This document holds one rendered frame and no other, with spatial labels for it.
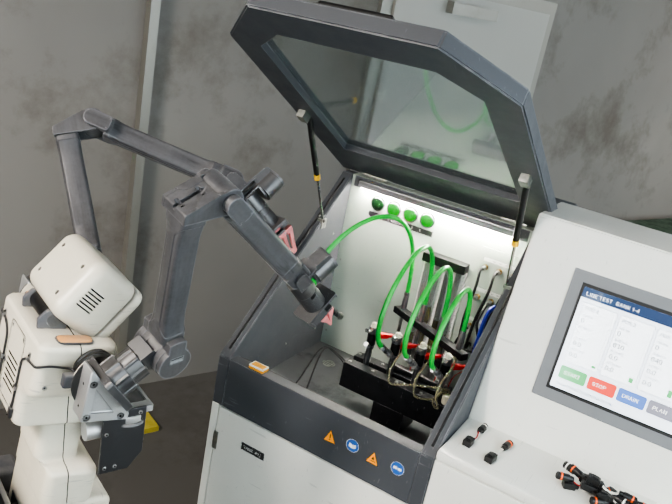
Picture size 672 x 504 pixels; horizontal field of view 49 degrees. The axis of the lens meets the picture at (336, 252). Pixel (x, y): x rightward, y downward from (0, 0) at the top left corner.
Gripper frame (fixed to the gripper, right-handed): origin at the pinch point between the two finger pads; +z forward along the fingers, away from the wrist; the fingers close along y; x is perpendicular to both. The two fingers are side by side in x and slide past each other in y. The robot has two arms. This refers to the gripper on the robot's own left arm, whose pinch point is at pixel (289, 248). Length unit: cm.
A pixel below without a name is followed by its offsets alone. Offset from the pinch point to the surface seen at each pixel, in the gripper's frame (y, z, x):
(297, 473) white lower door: -5, 49, 41
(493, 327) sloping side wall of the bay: -30, 46, -24
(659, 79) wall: 204, 189, -336
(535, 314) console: -39, 46, -32
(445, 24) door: 152, 32, -174
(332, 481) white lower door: -15, 53, 36
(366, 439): -24, 44, 22
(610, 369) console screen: -56, 61, -32
